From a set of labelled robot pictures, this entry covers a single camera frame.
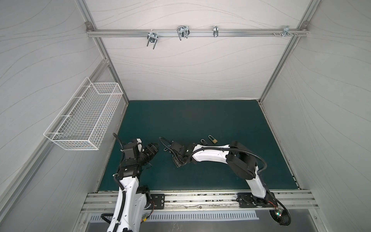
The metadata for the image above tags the white wire basket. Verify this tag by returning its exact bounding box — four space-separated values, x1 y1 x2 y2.
43 77 123 151

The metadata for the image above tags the white slotted cable duct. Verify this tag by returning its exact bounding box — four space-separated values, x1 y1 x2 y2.
89 211 260 222

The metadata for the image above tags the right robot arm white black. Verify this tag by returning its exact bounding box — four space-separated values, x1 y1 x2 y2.
159 137 292 226

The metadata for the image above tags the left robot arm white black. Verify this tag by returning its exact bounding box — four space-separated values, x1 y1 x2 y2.
100 133 159 232

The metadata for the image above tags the brass padlock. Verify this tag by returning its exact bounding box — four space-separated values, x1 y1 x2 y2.
208 135 218 144

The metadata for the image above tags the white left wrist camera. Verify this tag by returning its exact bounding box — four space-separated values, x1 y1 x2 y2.
136 138 143 152

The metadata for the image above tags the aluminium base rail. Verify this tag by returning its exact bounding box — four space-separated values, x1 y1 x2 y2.
81 189 319 213

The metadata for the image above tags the metal hook bracket right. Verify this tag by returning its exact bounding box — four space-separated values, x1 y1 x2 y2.
272 26 298 38

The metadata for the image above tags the aluminium wall rail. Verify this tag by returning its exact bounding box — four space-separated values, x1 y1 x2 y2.
87 28 310 38

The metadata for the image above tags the metal U hook left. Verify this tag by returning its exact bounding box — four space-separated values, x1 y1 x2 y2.
146 32 158 49

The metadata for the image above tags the metal u hook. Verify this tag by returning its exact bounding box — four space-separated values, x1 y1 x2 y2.
176 26 190 40
146 32 158 49

